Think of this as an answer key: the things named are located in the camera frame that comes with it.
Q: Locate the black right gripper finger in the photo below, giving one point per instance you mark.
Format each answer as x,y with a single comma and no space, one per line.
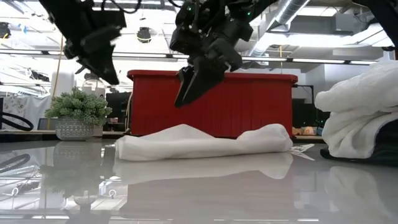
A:
183,84
205,77

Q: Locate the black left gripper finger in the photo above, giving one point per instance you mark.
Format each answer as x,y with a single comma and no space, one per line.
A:
104,71

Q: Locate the plain white thin garment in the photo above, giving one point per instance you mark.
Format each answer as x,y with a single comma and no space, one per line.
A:
186,143

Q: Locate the dark grey garment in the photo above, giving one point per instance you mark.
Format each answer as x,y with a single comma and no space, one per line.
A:
385,146

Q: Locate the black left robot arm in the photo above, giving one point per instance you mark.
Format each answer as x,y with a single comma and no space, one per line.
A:
68,15

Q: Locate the red plastic bin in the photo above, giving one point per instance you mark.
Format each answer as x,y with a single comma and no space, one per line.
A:
248,105

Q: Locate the clear spray bottle black head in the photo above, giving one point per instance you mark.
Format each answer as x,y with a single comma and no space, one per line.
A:
93,87

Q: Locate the white paper towel roll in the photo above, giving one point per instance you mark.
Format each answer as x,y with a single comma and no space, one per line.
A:
63,84

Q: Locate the green potted plant patterned pot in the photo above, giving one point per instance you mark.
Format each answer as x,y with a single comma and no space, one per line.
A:
77,107

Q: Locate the white hanging sheet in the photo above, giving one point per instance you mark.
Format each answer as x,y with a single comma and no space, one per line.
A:
34,109

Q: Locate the long ceiling light strip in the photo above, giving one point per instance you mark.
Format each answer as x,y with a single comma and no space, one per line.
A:
311,60

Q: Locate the wooden workbench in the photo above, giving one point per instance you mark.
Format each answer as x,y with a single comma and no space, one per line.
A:
308,138
28,133

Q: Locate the large black screen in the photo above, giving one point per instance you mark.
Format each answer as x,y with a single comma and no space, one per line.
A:
304,115

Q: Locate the orange cloth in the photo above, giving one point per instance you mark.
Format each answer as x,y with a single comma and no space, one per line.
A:
306,130

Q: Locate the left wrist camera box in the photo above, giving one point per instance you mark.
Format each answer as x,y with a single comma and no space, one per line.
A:
109,20

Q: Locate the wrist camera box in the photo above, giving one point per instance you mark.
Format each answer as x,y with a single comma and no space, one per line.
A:
185,37
109,20

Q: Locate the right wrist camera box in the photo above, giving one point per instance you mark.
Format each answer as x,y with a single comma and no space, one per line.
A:
185,37

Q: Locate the silver spiral ventilation duct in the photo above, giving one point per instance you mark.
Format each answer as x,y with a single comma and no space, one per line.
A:
289,12

